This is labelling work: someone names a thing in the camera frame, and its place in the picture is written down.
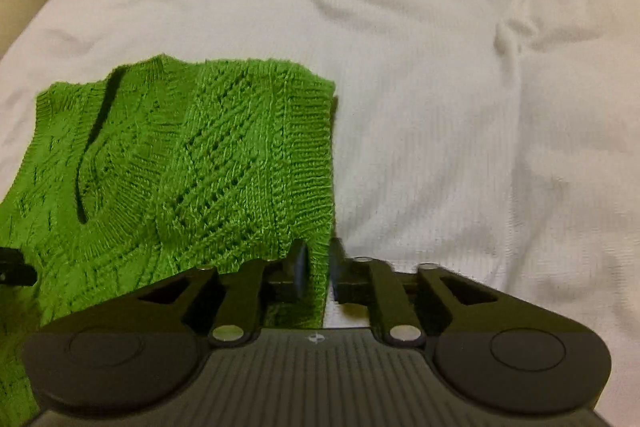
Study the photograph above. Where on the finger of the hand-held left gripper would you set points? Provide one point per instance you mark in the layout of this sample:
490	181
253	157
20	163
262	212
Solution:
15	266

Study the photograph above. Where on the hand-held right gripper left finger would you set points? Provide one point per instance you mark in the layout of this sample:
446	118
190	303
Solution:
300	268

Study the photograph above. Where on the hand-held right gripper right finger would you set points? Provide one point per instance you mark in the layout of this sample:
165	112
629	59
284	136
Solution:
334	268

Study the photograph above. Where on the green knitted sweater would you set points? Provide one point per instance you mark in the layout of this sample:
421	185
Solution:
190	167

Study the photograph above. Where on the white bed blanket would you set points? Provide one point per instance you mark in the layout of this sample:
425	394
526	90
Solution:
400	82

